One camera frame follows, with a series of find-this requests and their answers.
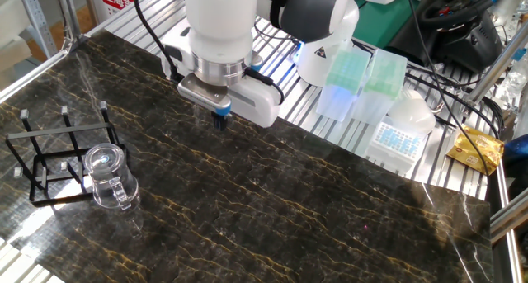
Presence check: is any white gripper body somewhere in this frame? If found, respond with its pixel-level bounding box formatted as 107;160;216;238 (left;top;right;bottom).
160;26;286;129

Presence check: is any clear plastic handled cup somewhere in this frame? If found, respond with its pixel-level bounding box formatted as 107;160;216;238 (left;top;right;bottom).
83;142;141;212

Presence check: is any green pipette tip box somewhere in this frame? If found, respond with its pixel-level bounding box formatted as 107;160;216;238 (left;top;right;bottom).
352;48;408;126
316;47;372;123

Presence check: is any dark marble pattern board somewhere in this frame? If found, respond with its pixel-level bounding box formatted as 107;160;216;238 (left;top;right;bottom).
0;29;494;283

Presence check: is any blue pipette tip box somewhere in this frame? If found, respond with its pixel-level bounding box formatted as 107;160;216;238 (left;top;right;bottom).
365;120;429;176

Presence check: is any white plastic dome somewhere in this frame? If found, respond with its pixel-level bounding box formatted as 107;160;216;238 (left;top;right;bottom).
386;88;437;135

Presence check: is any grey slotted steel upright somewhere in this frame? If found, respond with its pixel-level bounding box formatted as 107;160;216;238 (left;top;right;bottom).
16;0;58;60

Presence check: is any black steering wheel controller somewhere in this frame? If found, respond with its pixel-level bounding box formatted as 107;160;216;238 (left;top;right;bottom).
387;0;504;73

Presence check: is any gold foil snack packet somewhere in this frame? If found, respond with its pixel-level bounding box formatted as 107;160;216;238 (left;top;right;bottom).
445;125;505;177

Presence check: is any white foam box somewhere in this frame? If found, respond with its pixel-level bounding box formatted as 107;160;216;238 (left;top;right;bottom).
0;0;32;69

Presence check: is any aluminium diagonal strut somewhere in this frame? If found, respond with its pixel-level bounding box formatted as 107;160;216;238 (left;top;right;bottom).
465;26;528;106

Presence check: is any crumpled clear plastic bag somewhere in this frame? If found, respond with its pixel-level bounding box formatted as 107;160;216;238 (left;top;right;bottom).
493;54;528;113

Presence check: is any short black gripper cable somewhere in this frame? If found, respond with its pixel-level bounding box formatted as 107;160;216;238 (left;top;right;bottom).
243;67;286;106

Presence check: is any long black gripper cable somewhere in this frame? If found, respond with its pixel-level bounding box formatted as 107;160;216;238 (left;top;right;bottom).
131;0;183;85

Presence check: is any black wire cup rack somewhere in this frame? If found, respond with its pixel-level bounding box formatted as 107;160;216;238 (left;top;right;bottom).
4;101;129;208

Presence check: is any aluminium corner post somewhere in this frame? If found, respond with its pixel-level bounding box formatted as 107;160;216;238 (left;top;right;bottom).
53;0;82;49

